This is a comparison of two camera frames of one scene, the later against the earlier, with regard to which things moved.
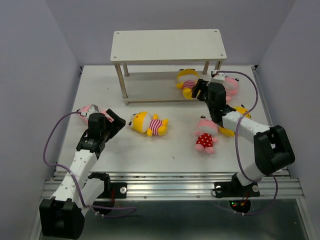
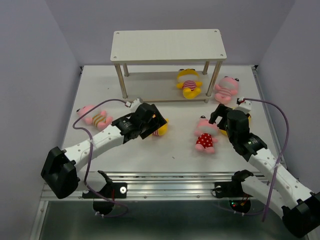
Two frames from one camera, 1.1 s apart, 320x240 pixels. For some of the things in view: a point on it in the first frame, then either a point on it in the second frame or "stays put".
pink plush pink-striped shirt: x=231 y=86 stays put
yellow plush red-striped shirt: x=187 y=78 stays put
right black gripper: x=199 y=83 → x=221 y=110
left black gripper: x=116 y=126 → x=157 y=122
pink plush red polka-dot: x=206 y=129 stays put
